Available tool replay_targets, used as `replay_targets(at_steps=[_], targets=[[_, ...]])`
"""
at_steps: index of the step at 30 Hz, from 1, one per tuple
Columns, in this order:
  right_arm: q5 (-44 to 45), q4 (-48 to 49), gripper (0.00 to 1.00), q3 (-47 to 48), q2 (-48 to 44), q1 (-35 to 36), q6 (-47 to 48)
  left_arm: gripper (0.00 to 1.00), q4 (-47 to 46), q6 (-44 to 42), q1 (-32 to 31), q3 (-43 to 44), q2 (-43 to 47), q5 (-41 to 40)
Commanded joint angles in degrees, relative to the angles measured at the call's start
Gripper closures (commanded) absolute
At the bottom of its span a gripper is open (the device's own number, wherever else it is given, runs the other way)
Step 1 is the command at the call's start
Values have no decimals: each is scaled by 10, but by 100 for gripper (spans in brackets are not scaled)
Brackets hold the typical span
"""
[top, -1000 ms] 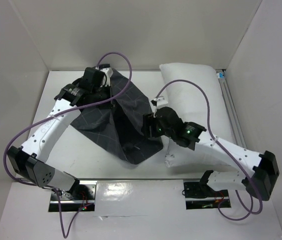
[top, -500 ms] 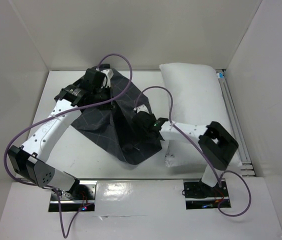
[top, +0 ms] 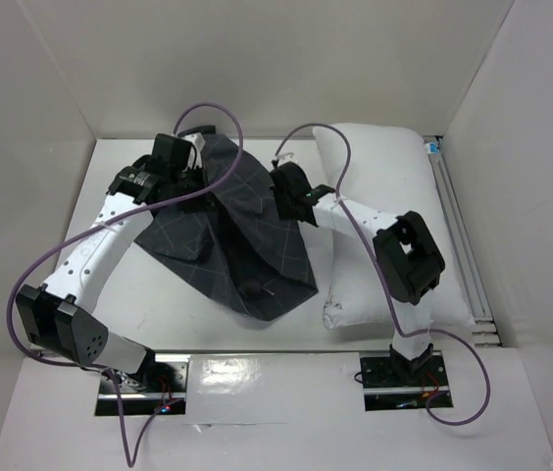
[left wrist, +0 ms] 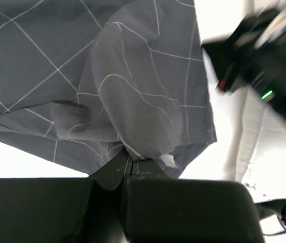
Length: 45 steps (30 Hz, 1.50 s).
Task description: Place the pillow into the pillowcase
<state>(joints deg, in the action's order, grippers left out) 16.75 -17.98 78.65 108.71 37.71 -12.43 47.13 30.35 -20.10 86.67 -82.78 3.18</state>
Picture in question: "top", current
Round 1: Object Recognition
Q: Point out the dark grey checked pillowcase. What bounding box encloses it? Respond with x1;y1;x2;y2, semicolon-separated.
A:
135;152;318;322

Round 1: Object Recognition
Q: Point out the white pillow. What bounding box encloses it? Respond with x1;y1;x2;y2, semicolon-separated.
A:
313;123;474;330

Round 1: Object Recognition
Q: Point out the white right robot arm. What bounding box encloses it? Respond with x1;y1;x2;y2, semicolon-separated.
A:
270;161;445;385

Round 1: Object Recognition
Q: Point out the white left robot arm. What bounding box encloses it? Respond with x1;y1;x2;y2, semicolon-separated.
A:
15;132;205;392

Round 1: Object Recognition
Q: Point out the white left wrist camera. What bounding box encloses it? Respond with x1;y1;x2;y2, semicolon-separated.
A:
177;126;217;167

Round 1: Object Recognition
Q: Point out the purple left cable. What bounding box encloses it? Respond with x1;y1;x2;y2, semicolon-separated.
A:
9;102;244;466

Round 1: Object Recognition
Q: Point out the purple cable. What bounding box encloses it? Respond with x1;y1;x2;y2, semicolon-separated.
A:
9;102;244;466
276;122;491;424

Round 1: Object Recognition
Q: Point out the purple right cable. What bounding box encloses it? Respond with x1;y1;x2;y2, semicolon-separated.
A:
276;122;491;424

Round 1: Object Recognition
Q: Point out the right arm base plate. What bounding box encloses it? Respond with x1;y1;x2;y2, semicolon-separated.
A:
353;351;453;412

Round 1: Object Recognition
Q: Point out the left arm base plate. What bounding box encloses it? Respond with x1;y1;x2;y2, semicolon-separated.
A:
94;353;190;417

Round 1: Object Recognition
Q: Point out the aluminium rail frame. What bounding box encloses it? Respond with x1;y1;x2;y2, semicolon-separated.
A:
424;135;502;348

